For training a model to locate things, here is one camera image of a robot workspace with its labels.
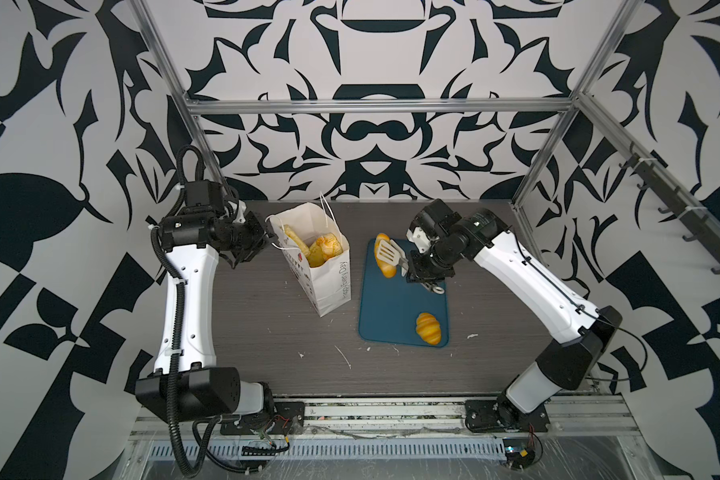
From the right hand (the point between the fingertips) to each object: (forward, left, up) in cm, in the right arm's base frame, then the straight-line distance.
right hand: (409, 277), depth 72 cm
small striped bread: (+14, +30, -1) cm, 33 cm away
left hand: (+8, +31, +9) cm, 33 cm away
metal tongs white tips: (+9, +4, -2) cm, 10 cm away
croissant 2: (+13, +25, -9) cm, 29 cm away
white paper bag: (+2, +20, -6) cm, 21 cm away
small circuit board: (-33, -25, -25) cm, 49 cm away
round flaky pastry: (+11, +21, -2) cm, 24 cm away
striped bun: (-5, -7, -20) cm, 22 cm away
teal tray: (+3, +3, -22) cm, 22 cm away
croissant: (+6, +4, -6) cm, 10 cm away
